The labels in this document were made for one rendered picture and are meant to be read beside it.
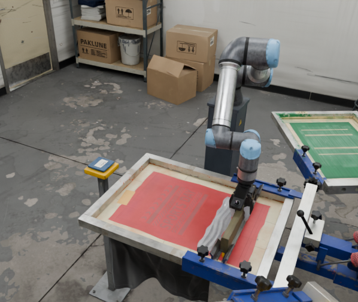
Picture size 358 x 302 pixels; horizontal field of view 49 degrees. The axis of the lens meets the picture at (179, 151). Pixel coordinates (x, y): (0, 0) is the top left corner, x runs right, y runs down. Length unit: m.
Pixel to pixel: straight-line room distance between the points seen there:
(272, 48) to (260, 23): 3.65
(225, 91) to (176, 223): 0.59
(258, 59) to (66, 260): 1.94
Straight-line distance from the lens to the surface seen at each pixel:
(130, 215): 1.74
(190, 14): 5.62
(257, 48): 1.67
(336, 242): 1.63
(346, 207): 3.61
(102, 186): 2.11
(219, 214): 1.75
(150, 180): 1.93
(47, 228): 3.19
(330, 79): 5.34
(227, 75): 1.64
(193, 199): 1.82
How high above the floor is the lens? 2.10
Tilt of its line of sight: 32 degrees down
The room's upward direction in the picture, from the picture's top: 2 degrees clockwise
